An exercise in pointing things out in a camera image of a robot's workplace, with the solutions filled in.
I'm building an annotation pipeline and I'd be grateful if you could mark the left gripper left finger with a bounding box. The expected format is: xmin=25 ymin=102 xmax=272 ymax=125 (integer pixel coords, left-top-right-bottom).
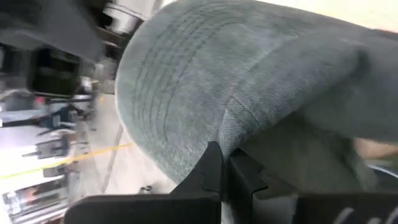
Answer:
xmin=63 ymin=141 xmax=224 ymax=224

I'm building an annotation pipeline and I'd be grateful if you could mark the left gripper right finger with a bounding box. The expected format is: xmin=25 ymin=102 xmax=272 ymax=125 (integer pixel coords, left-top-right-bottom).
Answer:
xmin=222 ymin=147 xmax=398 ymax=224

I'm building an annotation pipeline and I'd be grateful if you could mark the green cotton cap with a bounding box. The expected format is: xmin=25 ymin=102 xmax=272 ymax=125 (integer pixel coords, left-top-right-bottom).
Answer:
xmin=114 ymin=0 xmax=398 ymax=224

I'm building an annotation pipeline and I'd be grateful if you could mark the yellow cable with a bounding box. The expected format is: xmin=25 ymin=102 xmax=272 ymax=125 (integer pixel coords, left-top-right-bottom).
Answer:
xmin=0 ymin=142 xmax=135 ymax=181

